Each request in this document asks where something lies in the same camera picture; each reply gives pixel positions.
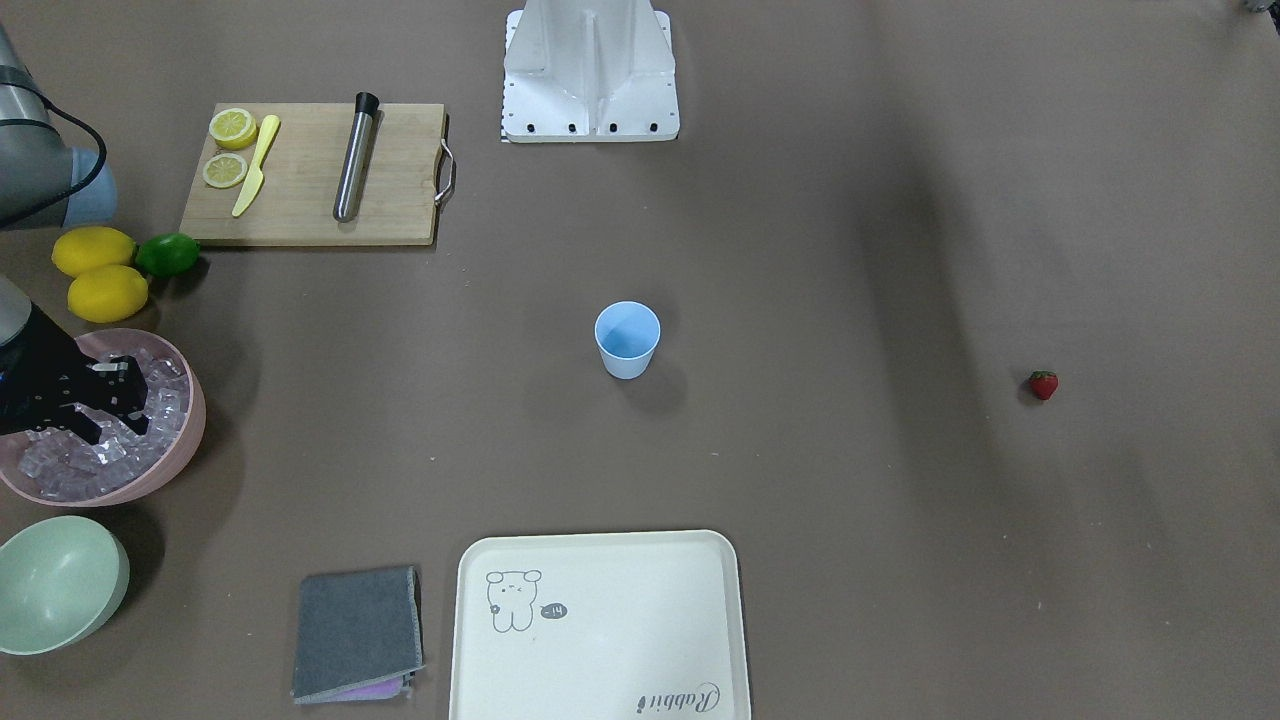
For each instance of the grey folded cloth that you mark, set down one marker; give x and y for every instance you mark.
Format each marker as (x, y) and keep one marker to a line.
(358, 636)

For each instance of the red strawberry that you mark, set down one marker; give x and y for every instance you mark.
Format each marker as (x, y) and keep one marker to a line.
(1043, 384)

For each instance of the yellow lemon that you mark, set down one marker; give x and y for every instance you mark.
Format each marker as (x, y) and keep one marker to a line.
(82, 249)
(107, 294)

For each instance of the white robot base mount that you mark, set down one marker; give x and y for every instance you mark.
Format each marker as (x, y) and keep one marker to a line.
(589, 72)

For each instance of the yellow plastic knife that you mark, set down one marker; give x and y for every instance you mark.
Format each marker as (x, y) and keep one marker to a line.
(255, 176)

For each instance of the green bowl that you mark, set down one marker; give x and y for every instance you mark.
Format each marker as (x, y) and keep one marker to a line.
(61, 579)

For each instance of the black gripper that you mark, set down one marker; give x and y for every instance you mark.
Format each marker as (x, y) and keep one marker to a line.
(36, 385)

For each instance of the green lime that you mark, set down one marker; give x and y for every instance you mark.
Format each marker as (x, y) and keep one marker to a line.
(167, 255)

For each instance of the lemon slice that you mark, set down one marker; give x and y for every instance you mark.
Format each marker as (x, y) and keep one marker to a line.
(233, 129)
(224, 170)

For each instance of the wooden cutting board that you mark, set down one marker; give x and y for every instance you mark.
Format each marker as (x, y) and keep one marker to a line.
(302, 172)

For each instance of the light blue cup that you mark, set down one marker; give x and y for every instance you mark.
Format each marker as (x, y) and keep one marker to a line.
(627, 334)

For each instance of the pink bowl of ice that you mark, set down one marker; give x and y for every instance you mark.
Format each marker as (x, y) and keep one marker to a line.
(58, 468)

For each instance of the cream rabbit tray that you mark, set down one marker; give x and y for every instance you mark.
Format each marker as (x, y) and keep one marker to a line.
(632, 625)

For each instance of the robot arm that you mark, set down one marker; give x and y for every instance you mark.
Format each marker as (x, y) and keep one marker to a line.
(54, 174)

